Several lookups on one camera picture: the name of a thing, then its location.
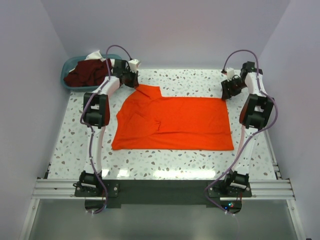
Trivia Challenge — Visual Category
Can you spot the white t shirt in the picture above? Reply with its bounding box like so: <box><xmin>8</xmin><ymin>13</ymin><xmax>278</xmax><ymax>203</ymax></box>
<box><xmin>84</xmin><ymin>50</ymin><xmax>118</xmax><ymax>68</ymax></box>

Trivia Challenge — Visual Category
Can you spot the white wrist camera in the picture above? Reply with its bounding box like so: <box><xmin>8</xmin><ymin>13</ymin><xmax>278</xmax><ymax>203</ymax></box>
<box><xmin>224</xmin><ymin>67</ymin><xmax>235</xmax><ymax>80</ymax></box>
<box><xmin>128</xmin><ymin>59</ymin><xmax>141</xmax><ymax>73</ymax></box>

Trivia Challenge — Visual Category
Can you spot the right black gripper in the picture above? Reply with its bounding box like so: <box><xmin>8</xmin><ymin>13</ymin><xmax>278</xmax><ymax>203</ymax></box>
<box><xmin>221</xmin><ymin>77</ymin><xmax>247</xmax><ymax>101</ymax></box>

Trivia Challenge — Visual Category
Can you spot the dark red t shirt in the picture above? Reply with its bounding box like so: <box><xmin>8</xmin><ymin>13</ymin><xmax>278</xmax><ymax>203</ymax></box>
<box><xmin>64</xmin><ymin>59</ymin><xmax>109</xmax><ymax>88</ymax></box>

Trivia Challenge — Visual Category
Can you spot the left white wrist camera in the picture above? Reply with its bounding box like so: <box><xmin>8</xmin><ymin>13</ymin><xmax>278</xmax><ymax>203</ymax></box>
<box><xmin>128</xmin><ymin>59</ymin><xmax>141</xmax><ymax>73</ymax></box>

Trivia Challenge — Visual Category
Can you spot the orange t shirt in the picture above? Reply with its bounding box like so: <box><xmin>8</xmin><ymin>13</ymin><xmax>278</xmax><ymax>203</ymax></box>
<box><xmin>111</xmin><ymin>84</ymin><xmax>234</xmax><ymax>151</ymax></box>

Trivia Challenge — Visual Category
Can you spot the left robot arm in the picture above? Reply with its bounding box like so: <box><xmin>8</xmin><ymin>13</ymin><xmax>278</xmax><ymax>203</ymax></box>
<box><xmin>79</xmin><ymin>58</ymin><xmax>141</xmax><ymax>196</ymax></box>

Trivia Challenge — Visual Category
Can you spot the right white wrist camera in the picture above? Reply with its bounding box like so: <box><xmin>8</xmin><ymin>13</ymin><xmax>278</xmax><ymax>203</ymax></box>
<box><xmin>224</xmin><ymin>67</ymin><xmax>235</xmax><ymax>80</ymax></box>

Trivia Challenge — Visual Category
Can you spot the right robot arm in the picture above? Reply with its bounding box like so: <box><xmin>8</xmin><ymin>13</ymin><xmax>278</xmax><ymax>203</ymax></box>
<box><xmin>219</xmin><ymin>61</ymin><xmax>274</xmax><ymax>197</ymax></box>

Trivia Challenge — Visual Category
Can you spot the teal plastic basket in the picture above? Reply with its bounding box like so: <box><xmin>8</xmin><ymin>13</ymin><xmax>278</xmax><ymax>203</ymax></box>
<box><xmin>60</xmin><ymin>53</ymin><xmax>124</xmax><ymax>90</ymax></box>

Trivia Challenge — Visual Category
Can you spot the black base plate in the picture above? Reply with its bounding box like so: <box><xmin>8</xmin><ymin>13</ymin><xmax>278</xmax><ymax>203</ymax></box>
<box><xmin>73</xmin><ymin>179</ymin><xmax>253</xmax><ymax>210</ymax></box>

